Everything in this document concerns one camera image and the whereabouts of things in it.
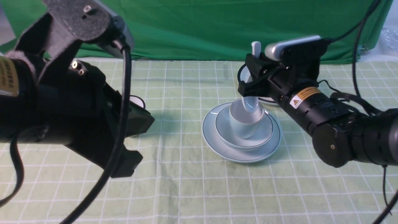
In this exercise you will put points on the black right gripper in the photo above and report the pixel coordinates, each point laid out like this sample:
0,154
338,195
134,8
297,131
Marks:
293,86

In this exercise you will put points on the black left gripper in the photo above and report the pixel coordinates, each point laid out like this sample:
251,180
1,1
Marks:
77,102

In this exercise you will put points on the white ceramic spoon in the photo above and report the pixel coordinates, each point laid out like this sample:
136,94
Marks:
251,103

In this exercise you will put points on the light blue cup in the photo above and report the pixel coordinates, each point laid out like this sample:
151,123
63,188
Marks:
244,123

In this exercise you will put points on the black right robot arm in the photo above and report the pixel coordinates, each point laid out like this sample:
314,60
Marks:
343,127

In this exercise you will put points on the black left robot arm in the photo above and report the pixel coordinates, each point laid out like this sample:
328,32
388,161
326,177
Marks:
19,92

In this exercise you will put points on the white plate black rim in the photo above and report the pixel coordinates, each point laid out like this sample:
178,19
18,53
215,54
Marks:
264,100

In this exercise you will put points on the white cup black rim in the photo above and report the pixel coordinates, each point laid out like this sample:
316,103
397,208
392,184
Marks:
137,101

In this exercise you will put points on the green backdrop cloth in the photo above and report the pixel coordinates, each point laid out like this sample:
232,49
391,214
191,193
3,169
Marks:
225,29

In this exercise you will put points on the light blue small bowl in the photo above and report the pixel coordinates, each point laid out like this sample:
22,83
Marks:
226,134

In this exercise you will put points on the light blue large plate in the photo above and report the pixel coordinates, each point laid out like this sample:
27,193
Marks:
260,153

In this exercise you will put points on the checked green tablecloth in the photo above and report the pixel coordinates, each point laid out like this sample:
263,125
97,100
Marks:
181,180

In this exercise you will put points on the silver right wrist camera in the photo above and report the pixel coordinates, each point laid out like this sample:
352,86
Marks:
301,49

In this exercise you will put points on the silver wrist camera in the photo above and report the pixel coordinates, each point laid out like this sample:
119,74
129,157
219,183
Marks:
301,49
121,28

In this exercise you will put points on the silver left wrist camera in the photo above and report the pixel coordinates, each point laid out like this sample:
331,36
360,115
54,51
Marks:
121,28

